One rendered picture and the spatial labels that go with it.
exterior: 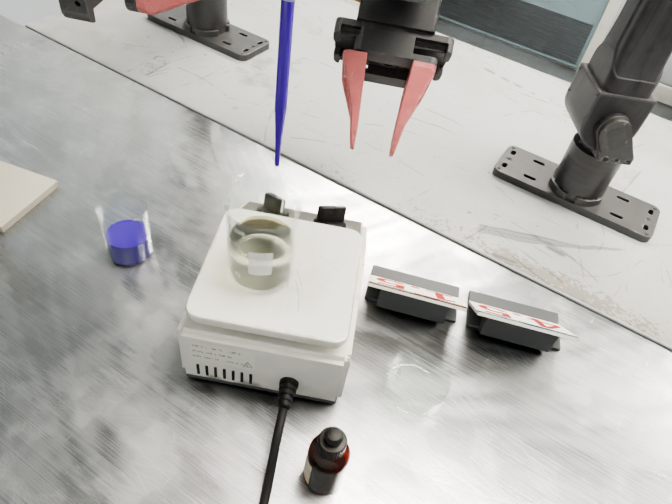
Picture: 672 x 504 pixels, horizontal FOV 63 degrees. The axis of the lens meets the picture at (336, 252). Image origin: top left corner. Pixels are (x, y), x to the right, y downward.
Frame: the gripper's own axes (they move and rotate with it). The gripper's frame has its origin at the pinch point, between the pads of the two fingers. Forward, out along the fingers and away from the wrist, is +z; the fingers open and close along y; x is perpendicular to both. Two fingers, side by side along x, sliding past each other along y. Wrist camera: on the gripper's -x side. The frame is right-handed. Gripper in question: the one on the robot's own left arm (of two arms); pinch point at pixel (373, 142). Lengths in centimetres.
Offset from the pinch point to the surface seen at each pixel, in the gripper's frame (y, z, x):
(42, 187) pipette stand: -32.8, 8.8, 8.8
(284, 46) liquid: -6.1, 0.9, -19.1
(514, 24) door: 71, -148, 249
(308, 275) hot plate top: -3.2, 12.7, -5.2
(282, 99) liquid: -6.0, 3.0, -16.6
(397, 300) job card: 5.0, 13.3, 3.1
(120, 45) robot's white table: -39, -16, 31
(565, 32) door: 95, -143, 238
